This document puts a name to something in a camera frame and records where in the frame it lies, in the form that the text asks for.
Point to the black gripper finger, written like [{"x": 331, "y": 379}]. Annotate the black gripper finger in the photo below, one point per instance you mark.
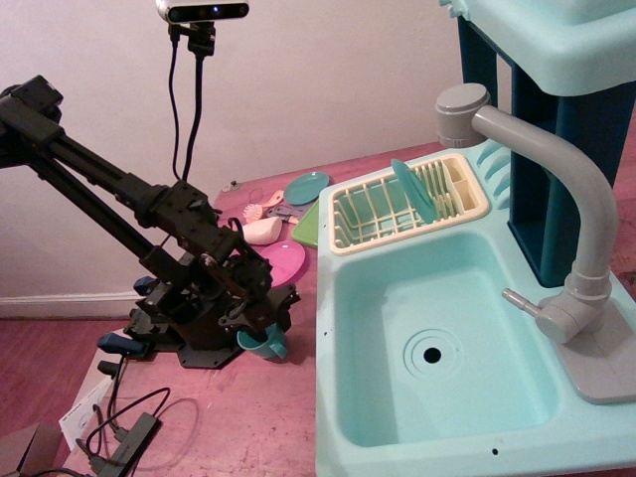
[
  {"x": 247, "y": 335},
  {"x": 283, "y": 318}
]

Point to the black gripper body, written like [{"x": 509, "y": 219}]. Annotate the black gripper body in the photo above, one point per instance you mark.
[{"x": 256, "y": 315}]

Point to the teal plastic cup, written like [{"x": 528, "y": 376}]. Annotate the teal plastic cup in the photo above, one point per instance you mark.
[{"x": 273, "y": 347}]

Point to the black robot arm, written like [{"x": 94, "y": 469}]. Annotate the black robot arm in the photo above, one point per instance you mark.
[{"x": 211, "y": 296}]

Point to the light blue toy sink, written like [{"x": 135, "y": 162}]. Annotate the light blue toy sink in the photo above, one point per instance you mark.
[{"x": 424, "y": 368}]

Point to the pink plastic plate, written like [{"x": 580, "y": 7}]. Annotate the pink plastic plate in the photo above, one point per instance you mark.
[{"x": 286, "y": 259}]

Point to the green cutting board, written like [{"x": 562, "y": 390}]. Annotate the green cutting board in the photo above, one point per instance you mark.
[{"x": 306, "y": 231}]

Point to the grey purple utensil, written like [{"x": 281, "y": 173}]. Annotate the grey purple utensil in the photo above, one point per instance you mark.
[{"x": 288, "y": 213}]

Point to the pink dish brush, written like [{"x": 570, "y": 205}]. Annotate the pink dish brush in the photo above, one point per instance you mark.
[{"x": 253, "y": 212}]

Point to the teal plate on table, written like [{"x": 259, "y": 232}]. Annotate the teal plate on table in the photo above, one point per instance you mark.
[{"x": 306, "y": 188}]

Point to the cream dish rack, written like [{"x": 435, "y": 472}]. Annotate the cream dish rack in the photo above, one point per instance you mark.
[{"x": 407, "y": 204}]

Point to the blue black table clamp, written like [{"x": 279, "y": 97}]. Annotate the blue black table clamp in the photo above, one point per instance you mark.
[{"x": 112, "y": 343}]

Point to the teal plate in rack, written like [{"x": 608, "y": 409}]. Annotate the teal plate in rack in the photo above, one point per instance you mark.
[{"x": 415, "y": 191}]

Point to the black usb hub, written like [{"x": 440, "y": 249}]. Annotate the black usb hub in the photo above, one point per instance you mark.
[{"x": 129, "y": 450}]

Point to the white paper sheet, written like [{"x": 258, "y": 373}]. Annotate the white paper sheet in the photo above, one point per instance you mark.
[{"x": 74, "y": 422}]

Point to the cardboard box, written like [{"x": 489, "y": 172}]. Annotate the cardboard box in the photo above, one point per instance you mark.
[{"x": 29, "y": 450}]

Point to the grey toy faucet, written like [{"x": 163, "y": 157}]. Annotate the grey toy faucet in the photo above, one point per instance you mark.
[{"x": 565, "y": 219}]

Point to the silver depth camera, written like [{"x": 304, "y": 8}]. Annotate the silver depth camera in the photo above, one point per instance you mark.
[{"x": 186, "y": 12}]

